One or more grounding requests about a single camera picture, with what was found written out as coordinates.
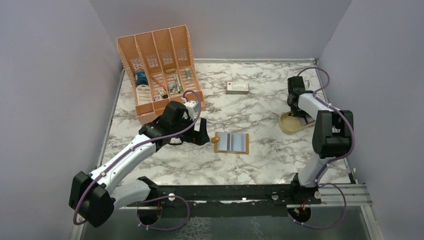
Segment beige oval tray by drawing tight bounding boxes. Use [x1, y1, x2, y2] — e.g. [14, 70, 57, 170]
[278, 111, 315, 135]

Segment peach plastic desk organizer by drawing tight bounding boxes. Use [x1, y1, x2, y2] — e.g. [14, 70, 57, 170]
[116, 25, 206, 124]

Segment red pencil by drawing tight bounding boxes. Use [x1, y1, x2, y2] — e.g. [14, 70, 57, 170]
[151, 76, 168, 91]

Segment yellow leather card holder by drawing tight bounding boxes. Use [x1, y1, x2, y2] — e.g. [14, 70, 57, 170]
[210, 131, 250, 155]

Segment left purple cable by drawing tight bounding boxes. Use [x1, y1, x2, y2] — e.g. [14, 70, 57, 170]
[72, 89, 202, 226]

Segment white label sheet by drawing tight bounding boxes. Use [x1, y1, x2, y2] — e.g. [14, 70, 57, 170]
[135, 84, 152, 106]

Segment black mounting base bar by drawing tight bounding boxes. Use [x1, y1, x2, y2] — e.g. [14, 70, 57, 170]
[130, 177, 322, 218]

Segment aluminium frame rail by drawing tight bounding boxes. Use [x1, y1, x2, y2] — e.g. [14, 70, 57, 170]
[143, 183, 372, 207]

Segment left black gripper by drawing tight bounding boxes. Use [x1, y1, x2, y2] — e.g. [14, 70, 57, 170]
[171, 114, 210, 146]

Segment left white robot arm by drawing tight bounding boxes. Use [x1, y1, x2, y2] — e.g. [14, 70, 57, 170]
[69, 100, 210, 227]

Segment green white marker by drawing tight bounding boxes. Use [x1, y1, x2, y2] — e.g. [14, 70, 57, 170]
[185, 68, 192, 81]

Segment metal binder clip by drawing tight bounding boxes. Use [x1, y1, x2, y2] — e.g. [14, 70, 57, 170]
[168, 81, 178, 94]

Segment blue tape roll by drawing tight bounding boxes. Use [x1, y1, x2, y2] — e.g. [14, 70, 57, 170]
[134, 71, 149, 86]

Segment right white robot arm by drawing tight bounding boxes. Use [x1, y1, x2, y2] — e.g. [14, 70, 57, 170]
[281, 75, 355, 204]

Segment white small card box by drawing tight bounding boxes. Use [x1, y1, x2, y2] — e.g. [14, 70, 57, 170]
[226, 81, 249, 95]

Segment small brown eraser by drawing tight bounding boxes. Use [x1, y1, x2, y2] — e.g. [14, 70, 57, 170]
[165, 68, 176, 74]

